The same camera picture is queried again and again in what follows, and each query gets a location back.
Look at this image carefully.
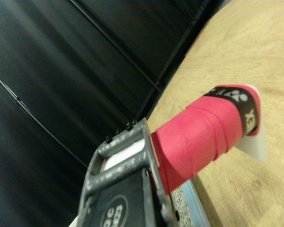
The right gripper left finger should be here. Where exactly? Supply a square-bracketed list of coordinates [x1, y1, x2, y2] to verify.
[77, 117, 161, 227]

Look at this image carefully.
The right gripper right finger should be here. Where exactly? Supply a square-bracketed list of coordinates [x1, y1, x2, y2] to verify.
[143, 165, 180, 227]

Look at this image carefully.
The white scoop with red handle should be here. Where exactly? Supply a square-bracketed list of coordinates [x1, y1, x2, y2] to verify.
[151, 83, 268, 195]

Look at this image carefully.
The blue litter tray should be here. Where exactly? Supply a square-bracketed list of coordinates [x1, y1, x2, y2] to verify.
[172, 181, 212, 227]

